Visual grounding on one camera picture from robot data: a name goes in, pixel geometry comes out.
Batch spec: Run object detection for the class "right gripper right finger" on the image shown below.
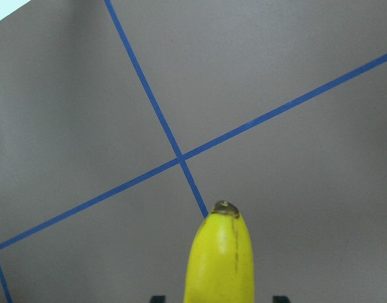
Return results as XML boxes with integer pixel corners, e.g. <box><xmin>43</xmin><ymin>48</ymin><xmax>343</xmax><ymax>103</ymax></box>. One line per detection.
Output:
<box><xmin>272</xmin><ymin>295</ymin><xmax>287</xmax><ymax>303</ymax></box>

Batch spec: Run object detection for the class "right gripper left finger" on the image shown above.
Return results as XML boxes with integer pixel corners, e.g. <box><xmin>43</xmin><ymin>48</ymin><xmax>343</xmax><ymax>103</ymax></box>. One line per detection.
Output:
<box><xmin>150</xmin><ymin>295</ymin><xmax>165</xmax><ymax>303</ymax></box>

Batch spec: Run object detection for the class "yellow banana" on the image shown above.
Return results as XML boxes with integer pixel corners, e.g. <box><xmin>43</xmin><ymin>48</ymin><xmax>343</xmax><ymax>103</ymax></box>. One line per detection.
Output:
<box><xmin>183</xmin><ymin>201</ymin><xmax>255</xmax><ymax>302</ymax></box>

